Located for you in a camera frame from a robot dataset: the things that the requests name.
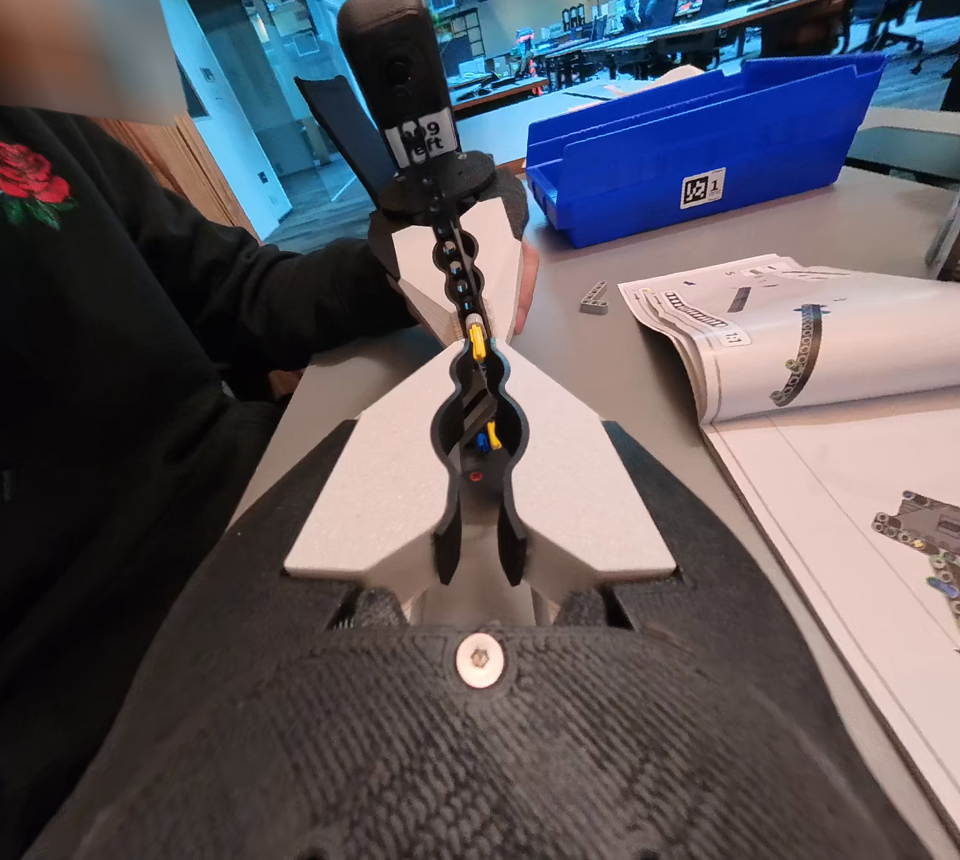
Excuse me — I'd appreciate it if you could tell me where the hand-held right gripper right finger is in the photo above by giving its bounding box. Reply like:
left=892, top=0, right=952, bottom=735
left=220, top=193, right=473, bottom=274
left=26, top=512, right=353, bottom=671
left=491, top=338, right=680, bottom=619

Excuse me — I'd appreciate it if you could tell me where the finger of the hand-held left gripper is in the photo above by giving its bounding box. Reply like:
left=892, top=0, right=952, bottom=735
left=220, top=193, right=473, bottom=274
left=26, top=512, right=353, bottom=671
left=468, top=196, right=525, bottom=345
left=391, top=222, right=471, bottom=349

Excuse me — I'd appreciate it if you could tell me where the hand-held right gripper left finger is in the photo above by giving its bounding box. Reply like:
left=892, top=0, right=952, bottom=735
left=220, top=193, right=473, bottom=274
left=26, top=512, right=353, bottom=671
left=283, top=338, right=472, bottom=621

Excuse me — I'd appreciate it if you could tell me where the black toy beam assembly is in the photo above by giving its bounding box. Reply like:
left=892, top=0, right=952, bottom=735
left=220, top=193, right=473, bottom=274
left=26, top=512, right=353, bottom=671
left=423, top=177, right=530, bottom=501

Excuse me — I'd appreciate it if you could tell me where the person's left forearm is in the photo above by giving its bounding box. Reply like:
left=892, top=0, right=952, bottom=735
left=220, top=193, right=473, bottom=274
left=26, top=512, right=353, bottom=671
left=202, top=200, right=421, bottom=381

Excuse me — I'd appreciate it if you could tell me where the grey desk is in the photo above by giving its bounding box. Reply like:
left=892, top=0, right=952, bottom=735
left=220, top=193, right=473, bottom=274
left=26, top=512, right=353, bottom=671
left=232, top=166, right=960, bottom=860

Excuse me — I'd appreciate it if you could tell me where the person's left hand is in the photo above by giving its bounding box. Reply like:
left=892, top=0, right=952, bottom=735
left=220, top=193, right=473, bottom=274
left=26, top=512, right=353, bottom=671
left=512, top=239, right=541, bottom=339

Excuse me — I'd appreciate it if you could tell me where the black office chair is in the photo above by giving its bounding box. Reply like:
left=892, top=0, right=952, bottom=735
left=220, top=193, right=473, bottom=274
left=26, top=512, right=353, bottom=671
left=294, top=74, right=399, bottom=204

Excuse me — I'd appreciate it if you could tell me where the blue plastic bin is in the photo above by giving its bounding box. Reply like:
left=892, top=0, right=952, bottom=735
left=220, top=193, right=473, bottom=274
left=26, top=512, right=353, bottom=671
left=525, top=53, right=888, bottom=250

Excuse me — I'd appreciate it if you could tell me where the person in black sweatshirt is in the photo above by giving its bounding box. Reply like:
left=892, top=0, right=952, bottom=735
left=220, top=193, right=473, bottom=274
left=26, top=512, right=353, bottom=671
left=0, top=106, right=301, bottom=860

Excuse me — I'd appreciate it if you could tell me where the white instruction booklet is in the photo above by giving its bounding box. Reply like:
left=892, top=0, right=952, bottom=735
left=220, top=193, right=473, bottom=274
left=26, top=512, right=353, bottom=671
left=618, top=254, right=960, bottom=808

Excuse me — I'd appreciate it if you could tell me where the long wooden work table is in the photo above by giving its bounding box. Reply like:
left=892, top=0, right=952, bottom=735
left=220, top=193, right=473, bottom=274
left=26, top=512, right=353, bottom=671
left=540, top=0, right=856, bottom=88

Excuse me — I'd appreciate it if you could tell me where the grey table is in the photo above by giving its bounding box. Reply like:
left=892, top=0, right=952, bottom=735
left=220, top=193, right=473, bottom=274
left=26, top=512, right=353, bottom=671
left=847, top=106, right=960, bottom=182

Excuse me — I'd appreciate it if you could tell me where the black toy set box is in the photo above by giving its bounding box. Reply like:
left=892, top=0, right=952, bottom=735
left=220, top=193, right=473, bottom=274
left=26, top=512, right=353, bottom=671
left=924, top=188, right=960, bottom=283

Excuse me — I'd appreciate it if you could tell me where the black wall sign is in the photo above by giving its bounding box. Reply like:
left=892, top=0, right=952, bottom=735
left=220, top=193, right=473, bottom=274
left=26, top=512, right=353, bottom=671
left=176, top=61, right=210, bottom=120

